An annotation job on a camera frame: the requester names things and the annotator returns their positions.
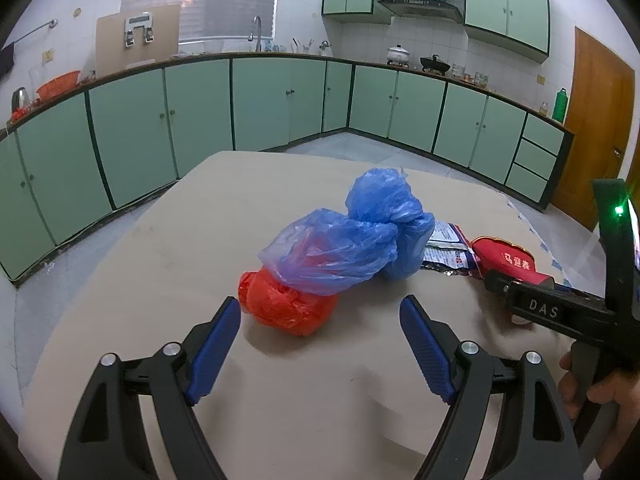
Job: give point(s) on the small yellow bottle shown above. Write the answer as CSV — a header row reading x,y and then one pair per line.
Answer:
x,y
543,109

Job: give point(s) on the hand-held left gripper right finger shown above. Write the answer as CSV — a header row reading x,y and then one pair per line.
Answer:
x,y
425,350

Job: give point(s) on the wall socket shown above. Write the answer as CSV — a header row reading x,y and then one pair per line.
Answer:
x,y
48,55

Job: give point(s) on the green bottle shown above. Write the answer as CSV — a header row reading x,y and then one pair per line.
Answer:
x,y
560,105

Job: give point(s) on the metal range hood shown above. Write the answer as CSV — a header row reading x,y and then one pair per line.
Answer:
x,y
420,7

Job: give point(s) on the utensil holder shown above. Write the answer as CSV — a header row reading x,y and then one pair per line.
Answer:
x,y
302,47

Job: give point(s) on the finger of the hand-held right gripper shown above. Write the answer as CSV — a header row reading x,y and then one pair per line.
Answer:
x,y
545,307

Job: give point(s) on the orange basin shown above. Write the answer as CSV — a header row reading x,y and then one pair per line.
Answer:
x,y
57,85

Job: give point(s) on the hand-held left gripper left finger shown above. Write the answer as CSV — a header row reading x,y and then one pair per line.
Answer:
x,y
215,350

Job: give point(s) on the green base cabinet run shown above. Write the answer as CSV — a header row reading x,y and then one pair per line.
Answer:
x,y
130,125

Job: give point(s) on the person's right hand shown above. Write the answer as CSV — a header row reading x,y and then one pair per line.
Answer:
x,y
625,410

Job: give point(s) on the metal kettle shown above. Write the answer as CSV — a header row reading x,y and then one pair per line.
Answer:
x,y
20,100

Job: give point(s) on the window with blind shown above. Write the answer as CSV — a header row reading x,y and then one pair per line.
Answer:
x,y
200,0

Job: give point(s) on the metal towel bar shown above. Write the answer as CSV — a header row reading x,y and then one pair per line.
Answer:
x,y
35,32

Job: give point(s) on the white pot with lid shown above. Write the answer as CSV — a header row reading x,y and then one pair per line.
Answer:
x,y
399,56

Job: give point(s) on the metal bracket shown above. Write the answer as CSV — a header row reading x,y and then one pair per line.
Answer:
x,y
138,27

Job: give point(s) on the dark cloth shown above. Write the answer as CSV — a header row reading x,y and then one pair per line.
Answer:
x,y
6,60

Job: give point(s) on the glass jar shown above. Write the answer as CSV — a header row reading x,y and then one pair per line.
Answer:
x,y
458,70
481,78

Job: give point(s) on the silver foil snack wrapper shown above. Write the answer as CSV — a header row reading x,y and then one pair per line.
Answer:
x,y
450,255

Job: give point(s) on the red snack packet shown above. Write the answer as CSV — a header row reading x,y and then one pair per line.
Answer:
x,y
515,260

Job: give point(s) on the blue plastic bag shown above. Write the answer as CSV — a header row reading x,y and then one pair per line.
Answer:
x,y
370,230

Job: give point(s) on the red plastic bag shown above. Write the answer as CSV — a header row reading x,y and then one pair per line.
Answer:
x,y
290,310

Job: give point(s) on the wooden door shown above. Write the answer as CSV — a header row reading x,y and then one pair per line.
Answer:
x,y
595,135

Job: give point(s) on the black wok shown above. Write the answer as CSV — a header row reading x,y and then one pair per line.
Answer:
x,y
434,64

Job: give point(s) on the metal sink faucet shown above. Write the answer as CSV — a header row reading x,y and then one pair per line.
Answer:
x,y
256,32

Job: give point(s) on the blue white patterned tablecloth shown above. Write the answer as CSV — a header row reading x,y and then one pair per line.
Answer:
x,y
542,247

